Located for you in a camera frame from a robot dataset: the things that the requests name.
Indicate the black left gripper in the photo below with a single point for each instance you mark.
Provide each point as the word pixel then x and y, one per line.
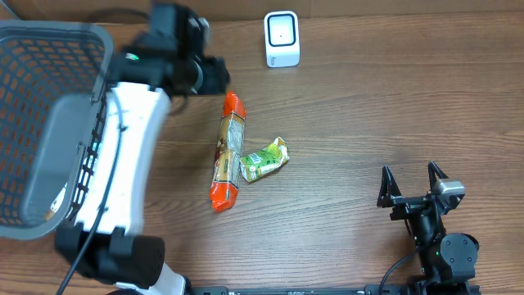
pixel 219 76

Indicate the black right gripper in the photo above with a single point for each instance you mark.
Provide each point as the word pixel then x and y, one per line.
pixel 413 202

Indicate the green drink carton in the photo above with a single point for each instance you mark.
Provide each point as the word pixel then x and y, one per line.
pixel 256 165

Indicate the orange spaghetti packet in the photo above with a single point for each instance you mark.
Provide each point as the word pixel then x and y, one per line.
pixel 229 148

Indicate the mint green tissue pack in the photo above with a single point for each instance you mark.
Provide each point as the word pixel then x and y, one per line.
pixel 87 170

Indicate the white tube gold cap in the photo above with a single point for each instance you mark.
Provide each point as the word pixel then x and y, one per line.
pixel 56 204

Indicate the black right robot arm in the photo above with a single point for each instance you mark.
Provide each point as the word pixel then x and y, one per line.
pixel 447 260

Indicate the white barcode scanner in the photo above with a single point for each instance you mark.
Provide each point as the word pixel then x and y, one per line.
pixel 282 39

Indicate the grey plastic shopping basket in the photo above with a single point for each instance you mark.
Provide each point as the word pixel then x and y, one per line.
pixel 52 109

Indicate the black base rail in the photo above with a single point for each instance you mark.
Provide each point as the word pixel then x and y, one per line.
pixel 370 289

